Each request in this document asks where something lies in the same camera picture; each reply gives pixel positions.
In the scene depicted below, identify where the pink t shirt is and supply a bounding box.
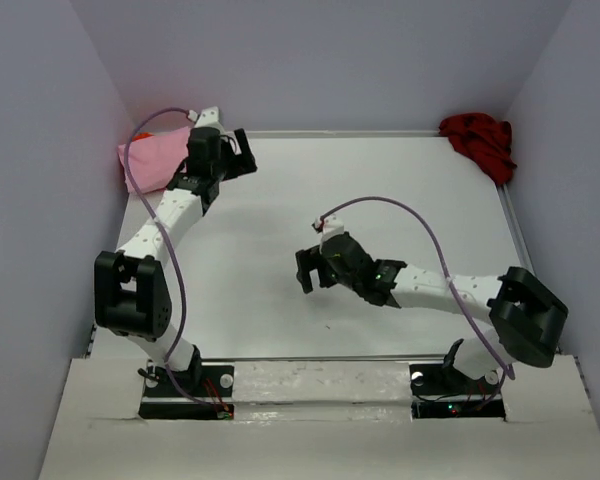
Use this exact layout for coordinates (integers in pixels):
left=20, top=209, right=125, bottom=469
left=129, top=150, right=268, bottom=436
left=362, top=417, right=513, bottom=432
left=129, top=127, right=190, bottom=194

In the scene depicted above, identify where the orange t shirt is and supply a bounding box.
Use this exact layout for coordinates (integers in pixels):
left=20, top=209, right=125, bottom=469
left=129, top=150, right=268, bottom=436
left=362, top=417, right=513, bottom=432
left=132, top=132, right=153, bottom=142

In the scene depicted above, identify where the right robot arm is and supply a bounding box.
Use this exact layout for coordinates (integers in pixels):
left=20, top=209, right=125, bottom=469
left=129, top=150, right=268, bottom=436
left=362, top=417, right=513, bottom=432
left=295, top=232, right=568, bottom=395

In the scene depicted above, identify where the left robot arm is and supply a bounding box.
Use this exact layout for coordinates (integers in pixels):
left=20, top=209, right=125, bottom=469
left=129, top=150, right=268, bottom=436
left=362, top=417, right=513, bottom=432
left=94, top=127, right=257, bottom=397

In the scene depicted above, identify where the dark red t shirt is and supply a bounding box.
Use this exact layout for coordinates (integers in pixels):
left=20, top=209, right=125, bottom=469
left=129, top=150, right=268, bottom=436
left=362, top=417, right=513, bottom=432
left=438, top=112, right=517, bottom=187

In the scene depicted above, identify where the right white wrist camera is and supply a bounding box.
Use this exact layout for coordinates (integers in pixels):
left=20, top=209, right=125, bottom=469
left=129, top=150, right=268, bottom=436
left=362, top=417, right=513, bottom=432
left=312, top=214, right=345, bottom=243

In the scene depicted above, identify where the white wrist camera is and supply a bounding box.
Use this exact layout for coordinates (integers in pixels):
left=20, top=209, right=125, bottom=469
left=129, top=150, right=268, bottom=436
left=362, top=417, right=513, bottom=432
left=186, top=106, right=225, bottom=134
left=312, top=214, right=345, bottom=243

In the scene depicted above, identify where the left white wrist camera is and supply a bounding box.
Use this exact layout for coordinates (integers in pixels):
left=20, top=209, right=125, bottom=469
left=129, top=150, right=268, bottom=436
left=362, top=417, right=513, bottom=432
left=186, top=106, right=225, bottom=134

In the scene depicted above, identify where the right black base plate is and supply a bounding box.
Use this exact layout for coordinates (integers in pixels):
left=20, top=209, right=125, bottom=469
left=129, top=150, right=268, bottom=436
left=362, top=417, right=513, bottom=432
left=409, top=363, right=506, bottom=420

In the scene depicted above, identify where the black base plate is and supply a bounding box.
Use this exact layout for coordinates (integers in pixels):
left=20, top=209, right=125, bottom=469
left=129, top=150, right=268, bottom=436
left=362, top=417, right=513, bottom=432
left=409, top=363, right=506, bottom=420
left=137, top=362, right=235, bottom=421

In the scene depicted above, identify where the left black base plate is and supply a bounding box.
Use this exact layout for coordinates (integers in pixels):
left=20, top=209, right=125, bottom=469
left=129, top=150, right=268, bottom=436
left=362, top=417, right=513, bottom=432
left=137, top=362, right=235, bottom=421

